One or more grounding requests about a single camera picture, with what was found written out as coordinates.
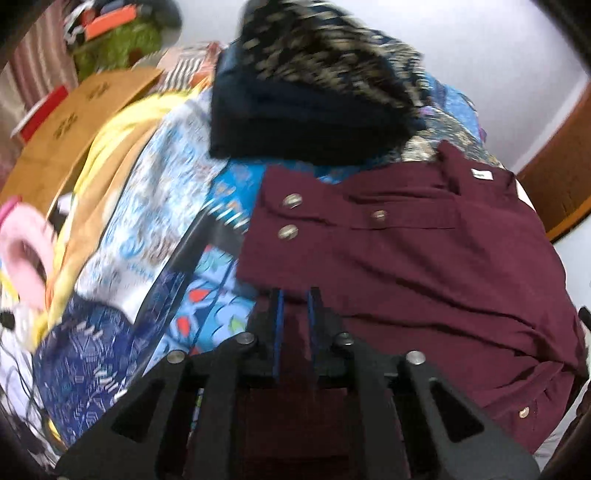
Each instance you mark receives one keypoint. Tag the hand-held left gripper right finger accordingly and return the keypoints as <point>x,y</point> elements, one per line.
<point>314,332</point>

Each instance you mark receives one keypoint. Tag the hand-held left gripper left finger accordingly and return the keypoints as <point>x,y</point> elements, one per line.
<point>278,332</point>

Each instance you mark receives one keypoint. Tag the maroon button shirt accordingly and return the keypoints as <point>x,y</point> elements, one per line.
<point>415,277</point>

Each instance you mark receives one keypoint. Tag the patchwork bed quilt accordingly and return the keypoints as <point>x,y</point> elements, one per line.
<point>184,161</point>

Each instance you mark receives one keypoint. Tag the dark navy folded cloth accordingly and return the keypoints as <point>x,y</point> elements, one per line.
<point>286,124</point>

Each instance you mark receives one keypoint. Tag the yellow cloth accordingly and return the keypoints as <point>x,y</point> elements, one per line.
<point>124,124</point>

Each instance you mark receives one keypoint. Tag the pink fluffy slipper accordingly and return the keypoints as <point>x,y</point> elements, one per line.
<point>23,249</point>

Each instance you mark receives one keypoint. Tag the striped cloth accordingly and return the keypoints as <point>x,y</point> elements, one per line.
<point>189,64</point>

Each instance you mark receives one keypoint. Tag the bamboo lap table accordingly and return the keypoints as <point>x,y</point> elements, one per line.
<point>69,129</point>

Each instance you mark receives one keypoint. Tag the brown wooden door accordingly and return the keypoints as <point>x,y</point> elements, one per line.
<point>563,175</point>

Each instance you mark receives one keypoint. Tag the red box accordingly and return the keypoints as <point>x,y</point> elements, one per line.
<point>41,110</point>

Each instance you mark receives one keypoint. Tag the grey bag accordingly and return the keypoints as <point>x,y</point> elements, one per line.
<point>159,9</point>

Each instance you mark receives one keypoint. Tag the orange box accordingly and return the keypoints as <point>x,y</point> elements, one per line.
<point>111,21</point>

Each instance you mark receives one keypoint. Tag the striped brown curtain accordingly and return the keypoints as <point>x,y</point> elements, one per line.
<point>27,69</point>

